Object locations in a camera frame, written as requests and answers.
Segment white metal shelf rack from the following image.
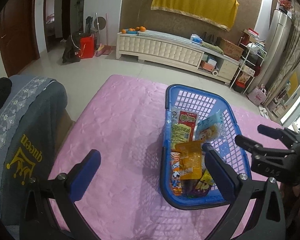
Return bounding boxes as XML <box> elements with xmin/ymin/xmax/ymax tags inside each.
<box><xmin>230</xmin><ymin>35</ymin><xmax>267</xmax><ymax>94</ymax></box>

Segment blue egg pastry bag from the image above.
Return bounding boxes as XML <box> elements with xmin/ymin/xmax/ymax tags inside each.
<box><xmin>194</xmin><ymin>111</ymin><xmax>226</xmax><ymax>142</ymax></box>

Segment yellow cloth tv cover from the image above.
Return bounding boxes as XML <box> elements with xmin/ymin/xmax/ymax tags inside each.
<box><xmin>151</xmin><ymin>0</ymin><xmax>239</xmax><ymax>31</ymax></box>

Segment red shopping bag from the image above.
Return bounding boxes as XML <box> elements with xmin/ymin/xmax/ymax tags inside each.
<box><xmin>79</xmin><ymin>35</ymin><xmax>95</xmax><ymax>59</ymax></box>

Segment white slippers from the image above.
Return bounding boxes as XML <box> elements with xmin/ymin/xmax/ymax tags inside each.
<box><xmin>258</xmin><ymin>106</ymin><xmax>269</xmax><ymax>119</ymax></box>

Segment cardboard box on cabinet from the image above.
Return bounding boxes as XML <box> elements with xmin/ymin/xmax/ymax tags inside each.
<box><xmin>216</xmin><ymin>37</ymin><xmax>243</xmax><ymax>61</ymax></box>

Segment silver standing air conditioner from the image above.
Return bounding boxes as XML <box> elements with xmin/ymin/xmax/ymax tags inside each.
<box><xmin>247</xmin><ymin>9</ymin><xmax>292</xmax><ymax>93</ymax></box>

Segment pink gift bag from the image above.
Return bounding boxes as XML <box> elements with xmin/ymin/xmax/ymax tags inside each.
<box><xmin>248</xmin><ymin>86</ymin><xmax>267</xmax><ymax>106</ymax></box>

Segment purple snack packet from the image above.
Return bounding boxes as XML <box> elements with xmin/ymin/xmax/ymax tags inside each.
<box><xmin>181</xmin><ymin>169</ymin><xmax>215</xmax><ymax>198</ymax></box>

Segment grey embroidered chair cover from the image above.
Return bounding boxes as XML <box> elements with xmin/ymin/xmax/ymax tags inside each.
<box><xmin>0</xmin><ymin>75</ymin><xmax>68</xmax><ymax>238</ymax></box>

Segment orange cookie bar wrapper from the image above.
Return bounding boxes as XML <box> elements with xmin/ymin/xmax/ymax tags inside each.
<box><xmin>170</xmin><ymin>151</ymin><xmax>182</xmax><ymax>196</ymax></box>

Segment black bag on floor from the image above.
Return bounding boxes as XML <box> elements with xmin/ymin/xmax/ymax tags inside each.
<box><xmin>62</xmin><ymin>32</ymin><xmax>81</xmax><ymax>64</ymax></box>

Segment blue plastic basket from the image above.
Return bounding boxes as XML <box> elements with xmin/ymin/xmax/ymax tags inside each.
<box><xmin>159</xmin><ymin>83</ymin><xmax>253</xmax><ymax>210</ymax></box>

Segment white tv cabinet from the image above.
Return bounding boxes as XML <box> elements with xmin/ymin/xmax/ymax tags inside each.
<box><xmin>116</xmin><ymin>30</ymin><xmax>239</xmax><ymax>85</ymax></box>

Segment large red noodle pack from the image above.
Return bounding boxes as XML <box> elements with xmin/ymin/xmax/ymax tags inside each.
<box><xmin>171</xmin><ymin>107</ymin><xmax>198</xmax><ymax>151</ymax></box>

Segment blue tissue pack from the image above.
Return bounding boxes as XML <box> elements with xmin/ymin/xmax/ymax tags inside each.
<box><xmin>190</xmin><ymin>34</ymin><xmax>203</xmax><ymax>44</ymax></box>

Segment oranges on cabinet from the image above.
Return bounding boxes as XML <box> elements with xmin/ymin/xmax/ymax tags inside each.
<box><xmin>121</xmin><ymin>26</ymin><xmax>146</xmax><ymax>34</ymax></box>

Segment pink quilted tablecloth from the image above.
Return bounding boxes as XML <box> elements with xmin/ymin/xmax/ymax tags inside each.
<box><xmin>46</xmin><ymin>74</ymin><xmax>294</xmax><ymax>240</ymax></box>

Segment dark wooden door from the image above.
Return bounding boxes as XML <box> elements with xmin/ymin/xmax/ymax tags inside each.
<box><xmin>0</xmin><ymin>0</ymin><xmax>39</xmax><ymax>77</ymax></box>

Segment orange snack pouch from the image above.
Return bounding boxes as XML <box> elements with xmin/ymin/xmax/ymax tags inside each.
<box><xmin>175</xmin><ymin>140</ymin><xmax>203</xmax><ymax>180</ymax></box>

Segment green folded towel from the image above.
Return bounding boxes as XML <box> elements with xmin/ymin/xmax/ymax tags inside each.
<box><xmin>201</xmin><ymin>41</ymin><xmax>224</xmax><ymax>55</ymax></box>

